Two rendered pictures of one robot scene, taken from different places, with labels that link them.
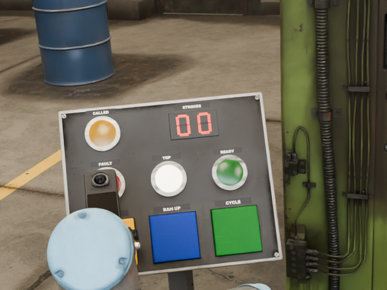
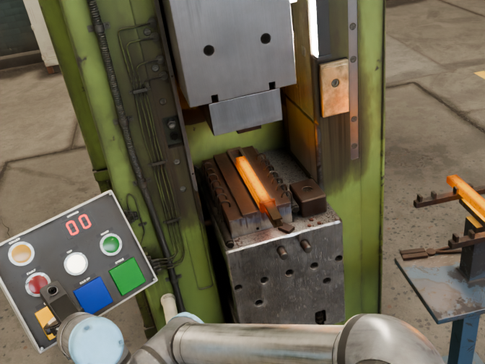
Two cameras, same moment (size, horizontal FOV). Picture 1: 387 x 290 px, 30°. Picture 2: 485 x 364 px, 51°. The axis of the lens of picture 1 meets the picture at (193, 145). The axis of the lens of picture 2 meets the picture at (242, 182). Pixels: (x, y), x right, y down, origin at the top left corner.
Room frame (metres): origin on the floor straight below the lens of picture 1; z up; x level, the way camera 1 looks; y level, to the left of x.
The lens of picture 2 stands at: (-0.02, 0.21, 1.87)
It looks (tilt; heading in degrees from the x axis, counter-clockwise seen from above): 31 degrees down; 328
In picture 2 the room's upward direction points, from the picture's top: 9 degrees counter-clockwise
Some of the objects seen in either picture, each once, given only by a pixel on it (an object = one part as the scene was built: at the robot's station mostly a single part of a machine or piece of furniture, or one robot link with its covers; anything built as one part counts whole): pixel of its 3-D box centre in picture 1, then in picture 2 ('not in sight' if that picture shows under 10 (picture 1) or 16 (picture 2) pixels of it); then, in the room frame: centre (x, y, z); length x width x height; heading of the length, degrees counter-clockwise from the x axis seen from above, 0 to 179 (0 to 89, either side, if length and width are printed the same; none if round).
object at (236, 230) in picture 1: (236, 230); (127, 276); (1.03, -0.06, 1.01); 0.07 x 0.05 x 0.07; 94
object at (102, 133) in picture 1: (102, 133); (21, 253); (1.11, 0.15, 1.16); 0.05 x 0.03 x 0.04; 69
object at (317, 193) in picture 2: not in sight; (307, 197); (1.02, -0.69, 0.95); 0.12 x 0.08 x 0.06; 159
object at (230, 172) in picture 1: (229, 172); (110, 244); (1.08, -0.06, 1.09); 0.05 x 0.03 x 0.04; 69
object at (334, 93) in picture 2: not in sight; (334, 88); (1.03, -0.84, 1.27); 0.09 x 0.02 x 0.17; 69
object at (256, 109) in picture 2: not in sight; (228, 87); (1.22, -0.58, 1.32); 0.42 x 0.20 x 0.10; 159
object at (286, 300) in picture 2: not in sight; (265, 240); (1.21, -0.63, 0.69); 0.56 x 0.38 x 0.45; 159
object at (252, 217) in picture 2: not in sight; (242, 185); (1.22, -0.58, 0.96); 0.42 x 0.20 x 0.09; 159
